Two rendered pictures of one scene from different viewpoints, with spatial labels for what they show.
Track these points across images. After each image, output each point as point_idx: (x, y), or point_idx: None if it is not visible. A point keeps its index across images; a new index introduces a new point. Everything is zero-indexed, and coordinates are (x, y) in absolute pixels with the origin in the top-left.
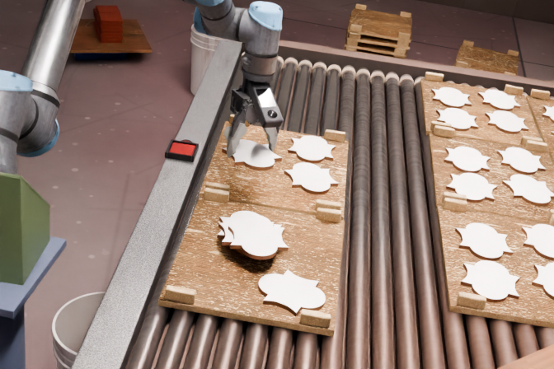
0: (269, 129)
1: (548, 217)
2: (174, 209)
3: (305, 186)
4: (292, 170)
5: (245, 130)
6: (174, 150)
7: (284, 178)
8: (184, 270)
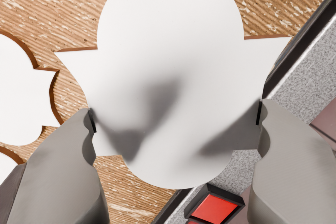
0: (73, 187)
1: None
2: (311, 59)
3: (24, 57)
4: (43, 124)
5: (268, 188)
6: (228, 208)
7: (68, 107)
8: None
